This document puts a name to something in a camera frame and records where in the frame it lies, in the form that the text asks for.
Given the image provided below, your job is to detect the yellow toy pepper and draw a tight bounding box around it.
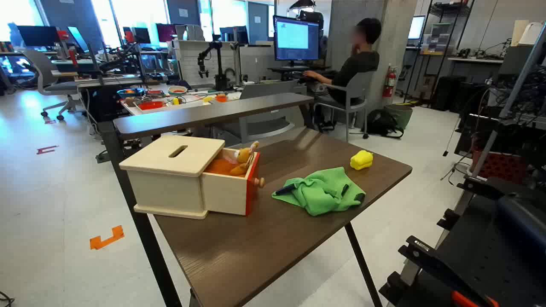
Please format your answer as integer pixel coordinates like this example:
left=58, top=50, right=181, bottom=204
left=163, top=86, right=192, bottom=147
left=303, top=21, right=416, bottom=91
left=348, top=149, right=375, bottom=173

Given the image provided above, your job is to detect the grey plastic chair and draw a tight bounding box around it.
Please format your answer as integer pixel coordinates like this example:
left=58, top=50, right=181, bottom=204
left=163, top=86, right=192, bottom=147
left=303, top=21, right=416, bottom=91
left=220, top=81, right=300, bottom=146

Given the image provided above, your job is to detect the yellow orange toy food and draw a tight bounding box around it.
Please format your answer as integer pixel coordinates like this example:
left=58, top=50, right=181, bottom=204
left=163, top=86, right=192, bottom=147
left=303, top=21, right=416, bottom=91
left=218, top=141, right=261, bottom=178

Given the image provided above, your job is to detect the orange red wooden drawer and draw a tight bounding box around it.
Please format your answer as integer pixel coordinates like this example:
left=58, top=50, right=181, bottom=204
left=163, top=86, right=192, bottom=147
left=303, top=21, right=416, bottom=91
left=201, top=151, right=266, bottom=219

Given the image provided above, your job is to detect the green cloth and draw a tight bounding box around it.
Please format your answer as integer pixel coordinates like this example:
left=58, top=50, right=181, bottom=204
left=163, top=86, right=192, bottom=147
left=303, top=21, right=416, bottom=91
left=271, top=166, right=367, bottom=219

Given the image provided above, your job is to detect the grey long table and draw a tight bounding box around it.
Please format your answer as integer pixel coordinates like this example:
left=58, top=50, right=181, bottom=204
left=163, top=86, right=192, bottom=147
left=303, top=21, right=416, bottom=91
left=111, top=93, right=315, bottom=139

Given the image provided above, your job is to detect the grey office chair with armrests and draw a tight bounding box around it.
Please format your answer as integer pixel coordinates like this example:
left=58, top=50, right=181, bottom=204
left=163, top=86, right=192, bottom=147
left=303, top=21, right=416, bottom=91
left=314, top=72, right=372, bottom=142

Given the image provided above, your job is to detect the cream wooden box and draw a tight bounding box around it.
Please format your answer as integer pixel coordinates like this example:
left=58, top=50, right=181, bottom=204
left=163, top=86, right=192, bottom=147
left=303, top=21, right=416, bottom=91
left=117, top=136, right=227, bottom=221

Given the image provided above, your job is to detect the black backpack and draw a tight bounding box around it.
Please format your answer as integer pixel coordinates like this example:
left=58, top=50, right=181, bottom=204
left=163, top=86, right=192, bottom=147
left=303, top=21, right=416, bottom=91
left=365, top=108, right=406, bottom=141

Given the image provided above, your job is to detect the white table with colourful toys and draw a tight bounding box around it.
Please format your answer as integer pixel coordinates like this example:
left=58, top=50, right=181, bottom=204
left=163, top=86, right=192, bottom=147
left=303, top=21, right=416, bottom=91
left=119, top=84, right=254, bottom=117

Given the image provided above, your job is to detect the lit computer monitor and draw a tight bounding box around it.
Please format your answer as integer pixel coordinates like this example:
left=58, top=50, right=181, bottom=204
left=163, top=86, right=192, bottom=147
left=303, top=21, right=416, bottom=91
left=271, top=14, right=322, bottom=66

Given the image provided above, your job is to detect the seated person dark shirt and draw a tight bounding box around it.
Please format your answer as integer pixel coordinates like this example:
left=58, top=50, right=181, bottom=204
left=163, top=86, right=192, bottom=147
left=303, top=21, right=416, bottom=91
left=302, top=16, right=384, bottom=117

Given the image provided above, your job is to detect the red fire extinguisher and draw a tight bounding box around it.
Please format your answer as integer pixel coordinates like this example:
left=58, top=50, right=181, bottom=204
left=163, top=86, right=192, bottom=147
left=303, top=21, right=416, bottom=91
left=380, top=66, right=399, bottom=103

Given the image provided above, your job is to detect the brown folding table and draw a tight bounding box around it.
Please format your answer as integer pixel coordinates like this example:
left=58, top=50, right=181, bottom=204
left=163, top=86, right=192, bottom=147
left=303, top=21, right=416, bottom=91
left=99, top=120, right=384, bottom=307

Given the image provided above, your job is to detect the black metal shelf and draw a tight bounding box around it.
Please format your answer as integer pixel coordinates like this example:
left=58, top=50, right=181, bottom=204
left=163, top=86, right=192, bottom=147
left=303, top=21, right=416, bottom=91
left=404, top=0, right=474, bottom=107

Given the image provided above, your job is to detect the red crate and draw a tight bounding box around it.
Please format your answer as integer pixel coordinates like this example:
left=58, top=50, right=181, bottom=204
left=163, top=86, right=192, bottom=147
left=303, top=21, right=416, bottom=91
left=476, top=149, right=532, bottom=188

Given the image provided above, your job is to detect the grey rolling office chair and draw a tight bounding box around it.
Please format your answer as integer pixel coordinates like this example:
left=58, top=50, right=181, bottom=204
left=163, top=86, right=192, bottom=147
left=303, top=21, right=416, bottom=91
left=24, top=50, right=88, bottom=124

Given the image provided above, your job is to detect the silver metal pole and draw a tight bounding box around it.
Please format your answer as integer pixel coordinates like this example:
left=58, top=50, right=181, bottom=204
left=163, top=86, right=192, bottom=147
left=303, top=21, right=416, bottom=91
left=469, top=25, right=546, bottom=178

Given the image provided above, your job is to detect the black cart platform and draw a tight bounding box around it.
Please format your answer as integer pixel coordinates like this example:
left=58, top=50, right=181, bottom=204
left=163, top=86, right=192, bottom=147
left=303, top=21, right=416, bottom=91
left=433, top=176, right=546, bottom=307

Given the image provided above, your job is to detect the dark computer monitor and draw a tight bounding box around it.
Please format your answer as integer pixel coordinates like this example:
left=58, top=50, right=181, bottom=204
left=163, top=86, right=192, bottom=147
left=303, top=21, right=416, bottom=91
left=15, top=25, right=61, bottom=50

